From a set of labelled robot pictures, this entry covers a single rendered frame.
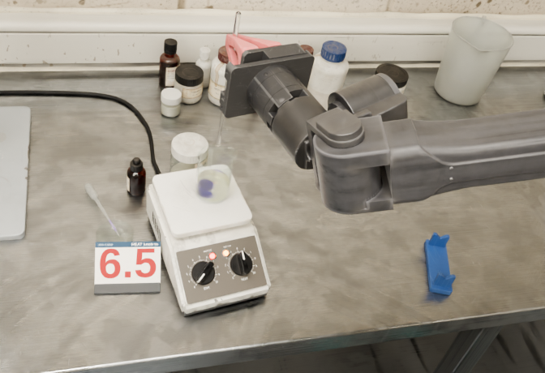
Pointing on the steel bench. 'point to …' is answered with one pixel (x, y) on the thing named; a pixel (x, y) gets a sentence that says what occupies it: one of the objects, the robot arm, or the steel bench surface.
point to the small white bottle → (204, 65)
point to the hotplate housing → (171, 245)
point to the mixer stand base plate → (14, 170)
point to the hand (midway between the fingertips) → (233, 42)
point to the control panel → (223, 273)
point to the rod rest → (438, 265)
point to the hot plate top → (170, 203)
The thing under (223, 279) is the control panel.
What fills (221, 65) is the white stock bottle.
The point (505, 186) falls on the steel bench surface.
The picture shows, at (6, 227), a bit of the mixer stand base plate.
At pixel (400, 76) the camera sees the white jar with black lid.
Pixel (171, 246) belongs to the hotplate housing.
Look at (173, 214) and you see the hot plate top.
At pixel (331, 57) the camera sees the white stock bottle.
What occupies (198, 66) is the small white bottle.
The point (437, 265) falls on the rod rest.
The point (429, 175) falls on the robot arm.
